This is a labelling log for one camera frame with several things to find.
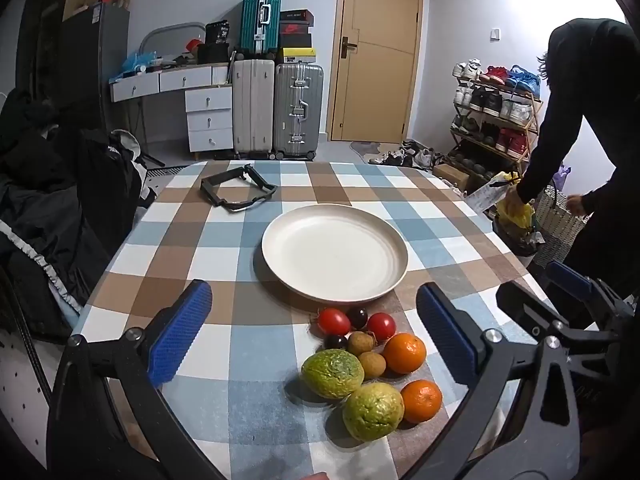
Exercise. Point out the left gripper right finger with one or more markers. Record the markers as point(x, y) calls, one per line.
point(540, 440)

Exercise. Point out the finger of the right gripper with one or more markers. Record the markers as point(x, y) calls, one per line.
point(604, 306)
point(585, 349)

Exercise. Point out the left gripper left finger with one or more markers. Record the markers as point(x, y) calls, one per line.
point(86, 438)

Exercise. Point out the orange tangerine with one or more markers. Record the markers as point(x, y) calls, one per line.
point(422, 399)
point(404, 353)

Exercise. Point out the red cherry tomato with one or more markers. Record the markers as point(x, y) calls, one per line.
point(333, 322)
point(381, 326)

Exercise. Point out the yellow-green guava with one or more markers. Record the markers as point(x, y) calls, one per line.
point(373, 411)

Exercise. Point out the brown longan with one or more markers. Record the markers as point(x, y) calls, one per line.
point(373, 364)
point(359, 343)

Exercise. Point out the dark cherry tomato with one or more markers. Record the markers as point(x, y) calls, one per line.
point(358, 317)
point(336, 342)

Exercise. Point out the green wrinkled guava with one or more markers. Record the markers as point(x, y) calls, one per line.
point(333, 374)

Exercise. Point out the woven basket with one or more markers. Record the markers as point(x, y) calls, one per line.
point(557, 225)

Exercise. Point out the yellow plastic bag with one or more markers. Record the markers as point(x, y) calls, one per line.
point(511, 207)

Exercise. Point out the purple bag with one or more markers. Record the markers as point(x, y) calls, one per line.
point(560, 176)

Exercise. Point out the black clothes pile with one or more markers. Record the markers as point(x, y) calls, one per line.
point(68, 201)

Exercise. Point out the wooden shoe rack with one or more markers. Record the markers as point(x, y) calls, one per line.
point(495, 125)

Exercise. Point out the cream round plate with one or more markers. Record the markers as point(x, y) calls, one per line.
point(335, 254)

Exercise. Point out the shoes on floor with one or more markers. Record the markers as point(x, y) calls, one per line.
point(410, 154)

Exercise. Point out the white drawer desk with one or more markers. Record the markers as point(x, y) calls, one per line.
point(192, 105)

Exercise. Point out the beige suitcase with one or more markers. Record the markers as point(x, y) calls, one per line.
point(252, 106)

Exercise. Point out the wooden door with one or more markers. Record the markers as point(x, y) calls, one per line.
point(376, 49)

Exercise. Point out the silver aluminium suitcase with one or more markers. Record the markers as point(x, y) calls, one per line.
point(297, 110)

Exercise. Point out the dark cabinet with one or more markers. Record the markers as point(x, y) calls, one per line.
point(93, 46)

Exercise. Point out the teal suitcase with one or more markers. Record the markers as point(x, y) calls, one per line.
point(260, 25)

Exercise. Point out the stacked shoe boxes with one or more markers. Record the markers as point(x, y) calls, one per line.
point(295, 41)

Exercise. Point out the black plastic frame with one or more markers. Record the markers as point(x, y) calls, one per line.
point(237, 189)

